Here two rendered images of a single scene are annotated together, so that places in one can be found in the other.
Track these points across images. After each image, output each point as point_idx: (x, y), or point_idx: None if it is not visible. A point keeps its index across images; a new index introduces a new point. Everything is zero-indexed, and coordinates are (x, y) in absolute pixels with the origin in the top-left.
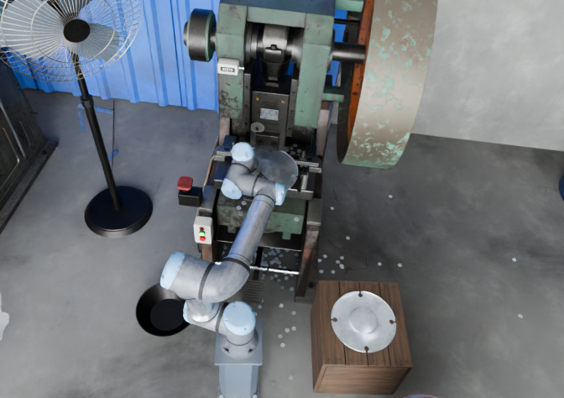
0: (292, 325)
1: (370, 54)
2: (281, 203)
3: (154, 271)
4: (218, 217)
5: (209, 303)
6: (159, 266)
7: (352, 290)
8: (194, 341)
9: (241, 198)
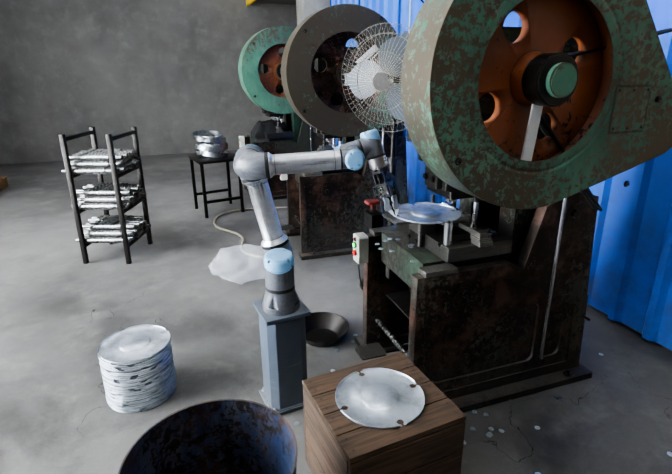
0: None
1: (424, 3)
2: (348, 164)
3: (353, 317)
4: (381, 250)
5: (266, 222)
6: (359, 317)
7: (412, 378)
8: (307, 359)
9: (401, 237)
